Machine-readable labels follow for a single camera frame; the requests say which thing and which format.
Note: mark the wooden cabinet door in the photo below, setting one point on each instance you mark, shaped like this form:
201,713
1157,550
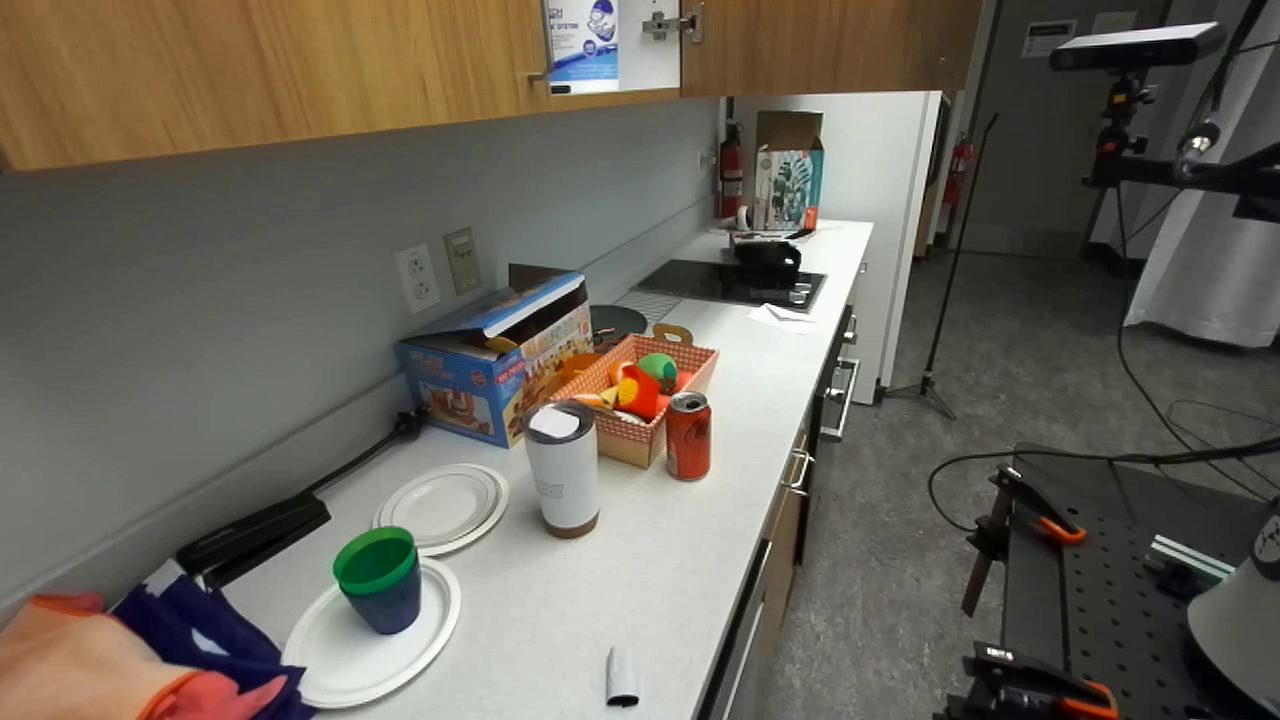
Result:
827,44
267,66

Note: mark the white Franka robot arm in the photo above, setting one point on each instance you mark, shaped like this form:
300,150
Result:
1240,626

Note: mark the silver cabinet hinge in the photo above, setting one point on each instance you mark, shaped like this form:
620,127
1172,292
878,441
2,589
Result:
666,27

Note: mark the green toy ball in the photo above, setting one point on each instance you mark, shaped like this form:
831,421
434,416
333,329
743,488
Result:
656,364

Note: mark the red toy fruit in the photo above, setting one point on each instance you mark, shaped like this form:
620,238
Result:
641,398

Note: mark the grey round tray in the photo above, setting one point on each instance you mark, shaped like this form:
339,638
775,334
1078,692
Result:
619,325

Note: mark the red white checkered crate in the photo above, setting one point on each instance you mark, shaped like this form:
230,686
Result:
641,434

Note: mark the red soda can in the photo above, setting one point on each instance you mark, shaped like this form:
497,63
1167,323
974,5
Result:
688,441

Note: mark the black glass cooktop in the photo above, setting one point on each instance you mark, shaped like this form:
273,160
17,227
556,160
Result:
706,283

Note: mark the white tumbler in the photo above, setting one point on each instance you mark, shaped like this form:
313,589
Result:
567,472

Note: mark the black cooking pot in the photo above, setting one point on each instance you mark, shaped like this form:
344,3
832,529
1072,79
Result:
765,259

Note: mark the colourful toy cardboard box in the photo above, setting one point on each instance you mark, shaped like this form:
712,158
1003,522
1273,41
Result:
466,381

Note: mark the silver oven front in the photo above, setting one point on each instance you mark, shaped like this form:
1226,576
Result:
837,381

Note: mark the dark red bottle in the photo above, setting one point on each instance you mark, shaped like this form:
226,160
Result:
729,175

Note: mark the blue white product box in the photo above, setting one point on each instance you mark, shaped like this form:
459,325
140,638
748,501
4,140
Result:
788,186

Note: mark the white plate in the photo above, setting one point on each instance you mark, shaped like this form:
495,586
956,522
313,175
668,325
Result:
382,661
445,509

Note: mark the white refrigerator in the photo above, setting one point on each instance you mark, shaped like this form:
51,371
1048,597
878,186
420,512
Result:
865,227

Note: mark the black dishwasher front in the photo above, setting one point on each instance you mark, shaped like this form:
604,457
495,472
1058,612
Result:
743,642

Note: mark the blue white carton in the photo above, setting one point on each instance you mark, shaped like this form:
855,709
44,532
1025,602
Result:
580,44

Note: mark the thin black light stand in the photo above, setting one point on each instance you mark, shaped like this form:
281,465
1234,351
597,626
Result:
953,264

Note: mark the green blue cup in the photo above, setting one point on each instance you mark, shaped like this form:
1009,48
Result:
378,583

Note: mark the red fire extinguisher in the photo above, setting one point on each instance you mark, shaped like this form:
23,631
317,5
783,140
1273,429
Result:
963,186

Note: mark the orange black bar clamp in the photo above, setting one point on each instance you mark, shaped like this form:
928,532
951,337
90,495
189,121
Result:
1012,526
1032,686

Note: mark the black stapler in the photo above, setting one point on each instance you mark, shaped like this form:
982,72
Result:
253,537

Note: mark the navy blue cloth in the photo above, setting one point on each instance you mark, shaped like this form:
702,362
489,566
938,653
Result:
213,626

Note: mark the black perforated breadboard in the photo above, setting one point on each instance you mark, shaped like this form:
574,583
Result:
1122,626

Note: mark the white curtain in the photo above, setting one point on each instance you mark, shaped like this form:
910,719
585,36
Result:
1214,264

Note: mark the orange pink cloth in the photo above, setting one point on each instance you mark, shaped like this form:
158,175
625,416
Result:
67,661

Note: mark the beige wall switch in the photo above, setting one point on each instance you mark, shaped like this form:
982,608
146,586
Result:
461,261

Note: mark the white wall outlet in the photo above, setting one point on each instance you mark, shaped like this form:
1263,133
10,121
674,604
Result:
416,277

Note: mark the black camera tripod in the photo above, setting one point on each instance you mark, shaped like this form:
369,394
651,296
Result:
1126,160

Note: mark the black stereo camera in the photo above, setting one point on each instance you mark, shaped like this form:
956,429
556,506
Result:
1133,44

